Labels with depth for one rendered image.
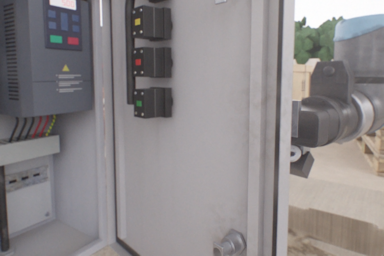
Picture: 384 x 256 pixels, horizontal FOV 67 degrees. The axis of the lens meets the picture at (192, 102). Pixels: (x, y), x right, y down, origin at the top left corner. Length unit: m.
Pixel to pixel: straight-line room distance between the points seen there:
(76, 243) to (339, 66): 0.62
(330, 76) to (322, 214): 1.23
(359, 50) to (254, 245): 0.38
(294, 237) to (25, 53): 1.53
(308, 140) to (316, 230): 1.33
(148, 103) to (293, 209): 1.37
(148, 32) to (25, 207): 0.52
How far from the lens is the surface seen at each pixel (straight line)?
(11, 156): 0.67
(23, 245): 0.77
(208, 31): 0.40
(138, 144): 0.55
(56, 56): 0.57
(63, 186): 0.79
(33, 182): 0.76
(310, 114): 0.39
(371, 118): 0.54
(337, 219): 1.65
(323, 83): 0.50
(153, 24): 0.43
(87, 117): 0.66
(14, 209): 0.77
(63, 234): 0.78
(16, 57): 0.58
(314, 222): 1.69
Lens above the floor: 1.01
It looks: 5 degrees down
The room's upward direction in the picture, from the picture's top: straight up
